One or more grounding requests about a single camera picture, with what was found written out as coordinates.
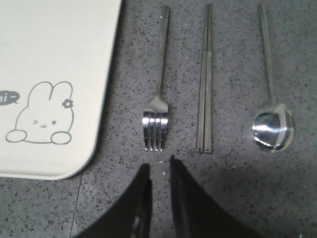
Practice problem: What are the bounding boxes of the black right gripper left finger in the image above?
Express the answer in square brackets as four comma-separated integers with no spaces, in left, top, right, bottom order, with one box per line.
[77,164,152,238]

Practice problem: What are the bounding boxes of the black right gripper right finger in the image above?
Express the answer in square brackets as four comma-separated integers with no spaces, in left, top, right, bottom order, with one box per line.
[170,156,261,238]

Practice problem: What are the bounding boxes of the silver chopstick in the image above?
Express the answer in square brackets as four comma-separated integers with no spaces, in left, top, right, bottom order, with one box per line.
[196,4,209,153]
[204,3,212,153]

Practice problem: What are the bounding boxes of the silver metal fork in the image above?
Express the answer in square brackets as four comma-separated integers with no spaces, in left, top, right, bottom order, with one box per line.
[142,5,170,151]

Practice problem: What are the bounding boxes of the silver metal spoon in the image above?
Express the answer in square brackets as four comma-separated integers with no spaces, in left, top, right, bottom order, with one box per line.
[252,3,295,153]

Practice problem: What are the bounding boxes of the cream rabbit serving tray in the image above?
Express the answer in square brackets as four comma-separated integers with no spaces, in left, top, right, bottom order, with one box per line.
[0,0,121,180]

